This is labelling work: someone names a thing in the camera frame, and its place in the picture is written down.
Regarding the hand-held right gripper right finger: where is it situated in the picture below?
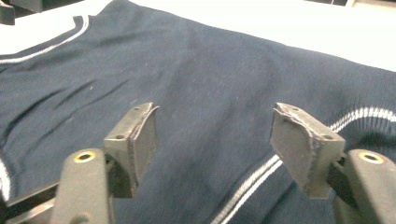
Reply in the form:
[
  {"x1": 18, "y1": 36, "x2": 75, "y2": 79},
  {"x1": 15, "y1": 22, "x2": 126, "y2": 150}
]
[{"x1": 269, "y1": 102, "x2": 347, "y2": 200}]

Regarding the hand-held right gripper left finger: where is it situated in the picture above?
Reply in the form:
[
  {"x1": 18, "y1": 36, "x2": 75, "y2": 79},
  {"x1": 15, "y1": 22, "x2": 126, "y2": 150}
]
[{"x1": 103, "y1": 102, "x2": 161, "y2": 199}]

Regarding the navy knitted vest white trim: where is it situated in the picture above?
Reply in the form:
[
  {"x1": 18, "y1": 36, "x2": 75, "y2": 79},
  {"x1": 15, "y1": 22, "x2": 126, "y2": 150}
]
[{"x1": 0, "y1": 0, "x2": 396, "y2": 224}]

